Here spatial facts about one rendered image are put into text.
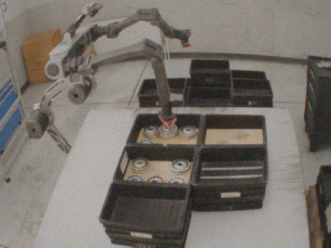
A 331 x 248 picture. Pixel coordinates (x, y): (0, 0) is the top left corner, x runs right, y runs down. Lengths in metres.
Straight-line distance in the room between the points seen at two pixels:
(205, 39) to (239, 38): 0.51
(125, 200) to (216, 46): 3.48
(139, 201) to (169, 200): 0.15
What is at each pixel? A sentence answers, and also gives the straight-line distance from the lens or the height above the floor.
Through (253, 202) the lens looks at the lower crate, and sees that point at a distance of 1.86.
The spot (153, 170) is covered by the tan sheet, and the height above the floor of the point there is 0.83.
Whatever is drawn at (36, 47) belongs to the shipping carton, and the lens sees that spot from 5.21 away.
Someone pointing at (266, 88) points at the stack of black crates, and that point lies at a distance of 3.33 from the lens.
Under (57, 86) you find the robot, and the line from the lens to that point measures 2.39.
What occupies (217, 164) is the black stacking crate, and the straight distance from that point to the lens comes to 1.99.
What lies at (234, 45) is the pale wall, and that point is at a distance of 4.98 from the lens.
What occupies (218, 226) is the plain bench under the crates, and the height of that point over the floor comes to 0.70.
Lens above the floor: 2.16
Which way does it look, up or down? 35 degrees down
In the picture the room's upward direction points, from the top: 8 degrees counter-clockwise
